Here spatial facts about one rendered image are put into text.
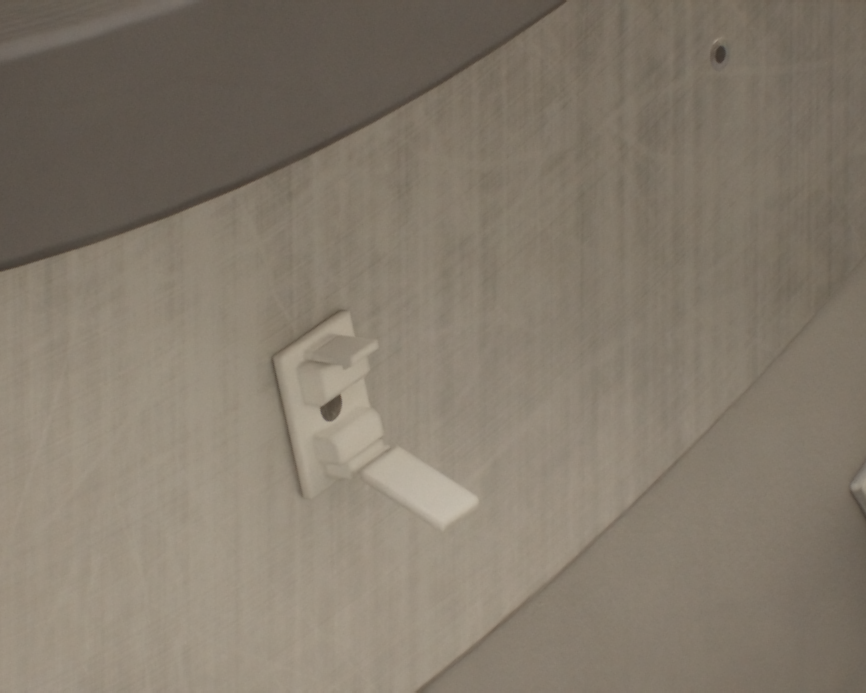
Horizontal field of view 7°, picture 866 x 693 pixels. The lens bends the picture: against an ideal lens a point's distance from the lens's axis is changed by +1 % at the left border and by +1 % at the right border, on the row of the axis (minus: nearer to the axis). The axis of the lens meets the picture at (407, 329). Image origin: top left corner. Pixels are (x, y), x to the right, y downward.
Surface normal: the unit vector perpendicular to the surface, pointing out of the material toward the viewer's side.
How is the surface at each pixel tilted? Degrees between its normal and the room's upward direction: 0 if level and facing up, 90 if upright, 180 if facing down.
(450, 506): 31
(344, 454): 90
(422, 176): 90
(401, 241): 90
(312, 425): 90
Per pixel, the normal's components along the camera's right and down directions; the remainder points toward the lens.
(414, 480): 0.17, -0.76
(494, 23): 0.77, 0.11
